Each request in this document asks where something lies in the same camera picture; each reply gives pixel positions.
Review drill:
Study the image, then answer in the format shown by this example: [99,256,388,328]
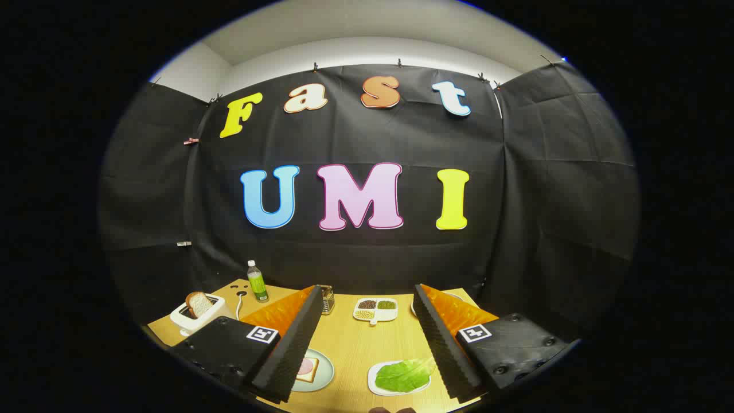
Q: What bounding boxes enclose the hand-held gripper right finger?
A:
[413,283,574,404]

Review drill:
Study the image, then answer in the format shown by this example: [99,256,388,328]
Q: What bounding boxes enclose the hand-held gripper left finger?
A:
[170,285,325,404]

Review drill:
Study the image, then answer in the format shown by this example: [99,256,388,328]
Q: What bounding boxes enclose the green lettuce leaf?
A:
[375,357,436,393]

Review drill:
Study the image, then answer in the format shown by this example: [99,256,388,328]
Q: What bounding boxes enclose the plain bread slice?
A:
[185,291,214,319]

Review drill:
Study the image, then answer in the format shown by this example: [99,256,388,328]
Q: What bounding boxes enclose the bread slice under ham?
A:
[295,357,319,383]

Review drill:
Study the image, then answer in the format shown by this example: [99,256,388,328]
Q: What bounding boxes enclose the pale green round plate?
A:
[290,348,335,393]

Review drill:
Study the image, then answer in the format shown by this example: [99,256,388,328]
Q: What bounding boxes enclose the white oval plate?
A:
[410,291,464,317]

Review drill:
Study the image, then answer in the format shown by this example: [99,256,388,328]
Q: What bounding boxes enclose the white divided bean dish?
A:
[353,297,399,326]

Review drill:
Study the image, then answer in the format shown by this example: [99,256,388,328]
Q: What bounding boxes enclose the white square plate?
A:
[368,359,432,397]

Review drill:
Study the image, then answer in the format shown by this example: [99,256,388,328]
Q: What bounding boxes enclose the green label drink bottle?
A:
[248,260,270,303]

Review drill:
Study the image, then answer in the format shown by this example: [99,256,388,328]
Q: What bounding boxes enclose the white toaster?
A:
[170,293,233,336]

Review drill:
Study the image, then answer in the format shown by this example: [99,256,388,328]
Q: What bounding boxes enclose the black backdrop cloth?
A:
[99,60,640,339]

